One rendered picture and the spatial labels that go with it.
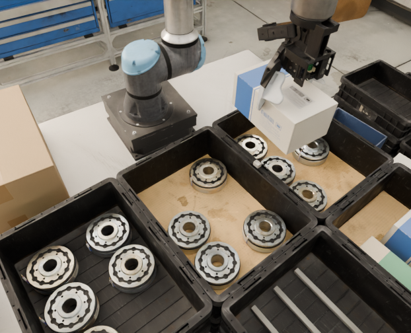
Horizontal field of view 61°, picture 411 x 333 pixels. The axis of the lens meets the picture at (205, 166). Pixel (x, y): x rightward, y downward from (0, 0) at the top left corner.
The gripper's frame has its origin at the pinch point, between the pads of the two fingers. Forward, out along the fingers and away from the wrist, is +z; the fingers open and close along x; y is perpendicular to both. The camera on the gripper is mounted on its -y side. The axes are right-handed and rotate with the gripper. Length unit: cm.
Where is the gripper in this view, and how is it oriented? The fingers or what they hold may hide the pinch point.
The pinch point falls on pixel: (281, 96)
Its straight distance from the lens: 80.0
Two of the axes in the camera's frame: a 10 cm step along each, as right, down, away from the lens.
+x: 8.4, -4.0, 3.6
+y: 5.4, 6.5, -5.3
